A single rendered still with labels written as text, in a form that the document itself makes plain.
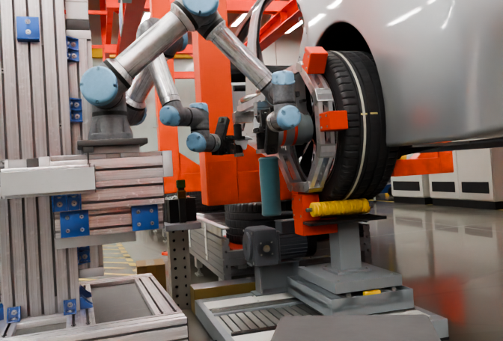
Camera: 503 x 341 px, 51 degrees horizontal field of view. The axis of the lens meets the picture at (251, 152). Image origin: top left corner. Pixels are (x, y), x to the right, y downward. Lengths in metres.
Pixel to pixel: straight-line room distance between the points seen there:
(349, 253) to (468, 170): 5.02
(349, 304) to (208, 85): 1.24
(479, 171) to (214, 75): 4.94
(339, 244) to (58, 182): 1.20
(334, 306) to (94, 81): 1.21
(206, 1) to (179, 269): 1.49
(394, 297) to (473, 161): 5.03
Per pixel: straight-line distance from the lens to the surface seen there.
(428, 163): 5.46
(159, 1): 4.76
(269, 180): 2.29
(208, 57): 2.68
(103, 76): 1.69
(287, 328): 1.22
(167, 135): 4.53
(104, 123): 1.82
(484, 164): 7.02
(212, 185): 2.61
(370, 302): 2.20
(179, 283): 2.77
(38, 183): 1.68
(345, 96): 2.02
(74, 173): 1.68
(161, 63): 2.08
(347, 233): 2.31
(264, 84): 1.85
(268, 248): 2.49
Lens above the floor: 0.70
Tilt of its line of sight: 2 degrees up
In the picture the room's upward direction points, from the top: 4 degrees counter-clockwise
